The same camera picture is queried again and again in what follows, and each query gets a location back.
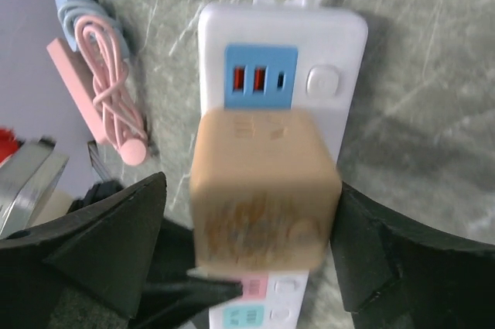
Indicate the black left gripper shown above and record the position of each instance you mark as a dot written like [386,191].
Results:
[98,192]

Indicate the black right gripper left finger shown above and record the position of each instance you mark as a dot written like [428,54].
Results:
[103,251]

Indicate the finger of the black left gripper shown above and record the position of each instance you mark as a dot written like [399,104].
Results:
[171,296]

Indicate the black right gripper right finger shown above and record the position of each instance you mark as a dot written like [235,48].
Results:
[395,272]

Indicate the tan cube plug adapter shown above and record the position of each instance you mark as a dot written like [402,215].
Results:
[263,191]

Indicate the white power strip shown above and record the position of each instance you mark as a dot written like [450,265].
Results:
[278,55]

